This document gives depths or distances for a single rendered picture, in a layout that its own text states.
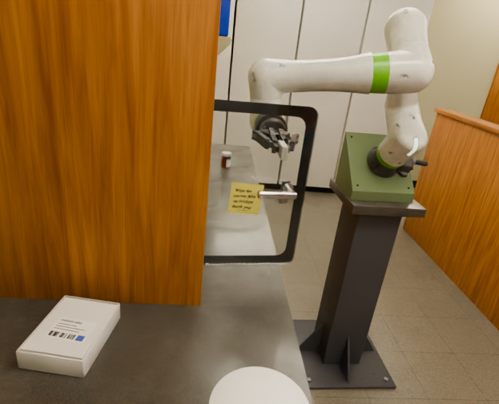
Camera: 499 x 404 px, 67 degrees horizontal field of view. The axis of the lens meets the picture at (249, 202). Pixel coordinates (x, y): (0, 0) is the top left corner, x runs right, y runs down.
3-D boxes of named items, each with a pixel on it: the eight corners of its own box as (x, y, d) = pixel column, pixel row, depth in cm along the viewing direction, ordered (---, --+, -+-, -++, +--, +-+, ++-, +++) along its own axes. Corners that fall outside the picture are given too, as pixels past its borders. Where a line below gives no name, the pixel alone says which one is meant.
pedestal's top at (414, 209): (390, 189, 189) (392, 182, 187) (424, 218, 160) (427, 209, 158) (328, 185, 184) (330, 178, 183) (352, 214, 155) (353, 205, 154)
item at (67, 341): (18, 368, 67) (14, 351, 65) (66, 309, 81) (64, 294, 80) (84, 378, 66) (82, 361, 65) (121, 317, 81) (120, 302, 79)
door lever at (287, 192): (253, 192, 88) (254, 181, 87) (291, 193, 90) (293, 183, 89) (257, 201, 83) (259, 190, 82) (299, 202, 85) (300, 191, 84)
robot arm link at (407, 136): (401, 138, 163) (428, 113, 146) (405, 171, 158) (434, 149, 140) (373, 135, 162) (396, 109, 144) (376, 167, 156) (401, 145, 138)
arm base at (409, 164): (421, 155, 170) (429, 148, 164) (424, 184, 164) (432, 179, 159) (366, 143, 167) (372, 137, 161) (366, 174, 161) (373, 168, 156)
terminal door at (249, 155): (172, 263, 93) (177, 95, 77) (291, 262, 99) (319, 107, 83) (172, 265, 92) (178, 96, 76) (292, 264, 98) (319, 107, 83)
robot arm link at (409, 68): (423, 67, 119) (437, 38, 108) (428, 101, 115) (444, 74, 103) (364, 69, 121) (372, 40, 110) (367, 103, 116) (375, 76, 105)
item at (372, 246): (360, 321, 232) (398, 184, 197) (396, 389, 189) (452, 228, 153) (283, 321, 226) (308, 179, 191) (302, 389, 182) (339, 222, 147)
